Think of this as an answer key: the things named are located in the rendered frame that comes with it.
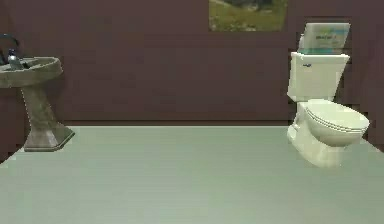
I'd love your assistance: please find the white toilet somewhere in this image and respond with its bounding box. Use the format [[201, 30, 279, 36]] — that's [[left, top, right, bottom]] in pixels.
[[286, 51, 371, 169]]

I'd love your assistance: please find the white tissue box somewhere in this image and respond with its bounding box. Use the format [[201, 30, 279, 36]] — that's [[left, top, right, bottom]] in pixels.
[[297, 22, 352, 56]]

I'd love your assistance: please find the dark metal faucet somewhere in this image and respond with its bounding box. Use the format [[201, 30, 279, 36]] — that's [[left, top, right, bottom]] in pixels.
[[0, 33, 30, 71]]

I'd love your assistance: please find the green landscape wall picture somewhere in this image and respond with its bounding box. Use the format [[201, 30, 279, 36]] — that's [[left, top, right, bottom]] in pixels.
[[208, 0, 289, 33]]

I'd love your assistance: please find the grey stone pedestal sink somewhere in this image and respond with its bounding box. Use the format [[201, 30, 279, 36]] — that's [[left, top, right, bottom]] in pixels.
[[0, 56, 76, 153]]

